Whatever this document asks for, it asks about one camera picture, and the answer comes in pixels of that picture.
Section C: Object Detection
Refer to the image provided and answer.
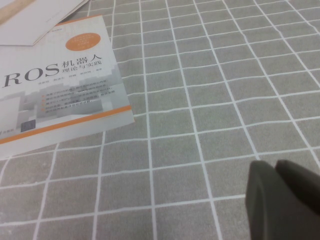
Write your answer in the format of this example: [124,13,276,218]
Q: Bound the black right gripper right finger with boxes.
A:
[273,159,320,216]

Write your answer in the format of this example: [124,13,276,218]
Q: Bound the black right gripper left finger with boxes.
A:
[244,159,320,240]

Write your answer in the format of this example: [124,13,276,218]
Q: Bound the gray grid tablecloth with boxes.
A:
[0,0,320,240]

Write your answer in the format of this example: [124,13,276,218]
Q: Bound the white orange ROS book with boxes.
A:
[0,14,136,160]

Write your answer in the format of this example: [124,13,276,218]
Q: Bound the brochure with desert vehicle photo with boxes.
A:
[0,0,90,47]

